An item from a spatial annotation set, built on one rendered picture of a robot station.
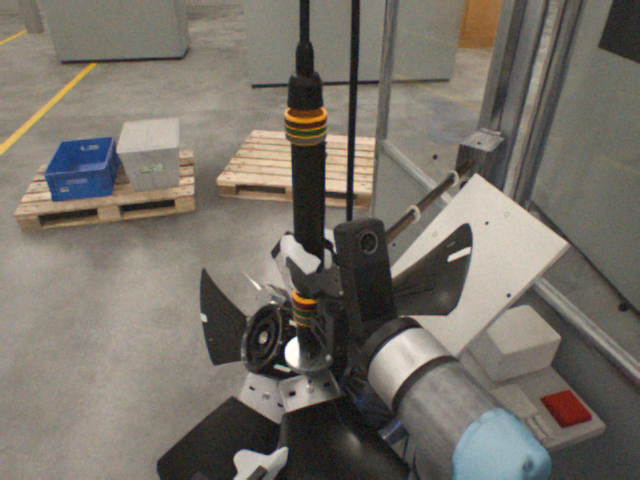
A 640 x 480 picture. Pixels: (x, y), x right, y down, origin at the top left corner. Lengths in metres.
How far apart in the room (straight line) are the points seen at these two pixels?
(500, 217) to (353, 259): 0.52
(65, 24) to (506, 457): 7.94
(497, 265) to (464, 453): 0.54
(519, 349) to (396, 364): 0.80
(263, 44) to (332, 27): 0.84
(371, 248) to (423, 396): 0.14
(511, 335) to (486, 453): 0.86
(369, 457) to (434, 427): 0.30
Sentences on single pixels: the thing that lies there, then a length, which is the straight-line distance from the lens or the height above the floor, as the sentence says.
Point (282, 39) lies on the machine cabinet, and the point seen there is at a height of 0.57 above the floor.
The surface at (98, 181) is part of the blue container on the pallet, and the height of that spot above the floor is 0.27.
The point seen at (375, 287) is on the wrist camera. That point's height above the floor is 1.50.
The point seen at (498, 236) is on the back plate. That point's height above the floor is 1.31.
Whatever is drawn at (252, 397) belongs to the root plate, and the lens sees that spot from 0.86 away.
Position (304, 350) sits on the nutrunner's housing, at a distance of 0.68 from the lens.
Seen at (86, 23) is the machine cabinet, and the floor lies 0.55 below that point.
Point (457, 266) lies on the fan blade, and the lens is 0.63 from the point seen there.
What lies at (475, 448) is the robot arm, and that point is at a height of 1.47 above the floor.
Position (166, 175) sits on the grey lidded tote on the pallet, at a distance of 3.57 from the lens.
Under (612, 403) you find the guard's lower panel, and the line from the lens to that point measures 1.31.
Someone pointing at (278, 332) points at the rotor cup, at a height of 1.24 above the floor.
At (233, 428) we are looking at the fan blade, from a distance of 0.88.
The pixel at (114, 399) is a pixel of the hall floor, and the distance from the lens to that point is 2.41.
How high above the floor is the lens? 1.79
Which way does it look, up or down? 35 degrees down
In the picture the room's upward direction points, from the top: straight up
